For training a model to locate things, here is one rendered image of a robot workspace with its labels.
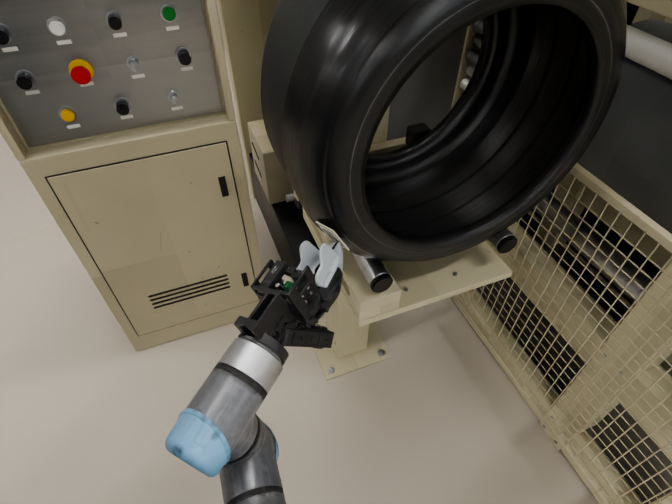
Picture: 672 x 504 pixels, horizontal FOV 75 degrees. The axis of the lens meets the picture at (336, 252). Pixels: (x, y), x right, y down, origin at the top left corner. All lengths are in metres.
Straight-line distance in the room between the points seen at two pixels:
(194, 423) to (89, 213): 0.98
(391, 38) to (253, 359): 0.41
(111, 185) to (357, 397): 1.08
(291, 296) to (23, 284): 1.96
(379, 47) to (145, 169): 0.93
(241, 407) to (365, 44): 0.44
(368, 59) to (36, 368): 1.81
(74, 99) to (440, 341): 1.47
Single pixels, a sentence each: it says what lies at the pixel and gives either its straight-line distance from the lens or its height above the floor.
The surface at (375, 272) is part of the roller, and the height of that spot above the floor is 0.92.
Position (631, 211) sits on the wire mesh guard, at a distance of 0.98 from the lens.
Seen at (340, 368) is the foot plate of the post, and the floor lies 0.01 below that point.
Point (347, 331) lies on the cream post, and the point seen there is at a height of 0.18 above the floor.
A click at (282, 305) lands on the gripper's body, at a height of 1.06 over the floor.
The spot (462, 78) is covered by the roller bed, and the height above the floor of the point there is 1.01.
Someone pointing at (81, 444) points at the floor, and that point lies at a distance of 1.85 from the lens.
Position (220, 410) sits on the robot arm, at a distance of 0.55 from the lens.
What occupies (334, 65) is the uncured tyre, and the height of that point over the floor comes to 1.31.
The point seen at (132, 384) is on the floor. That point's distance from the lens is 1.88.
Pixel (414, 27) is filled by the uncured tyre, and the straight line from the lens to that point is 0.56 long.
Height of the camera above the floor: 1.53
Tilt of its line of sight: 46 degrees down
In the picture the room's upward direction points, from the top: straight up
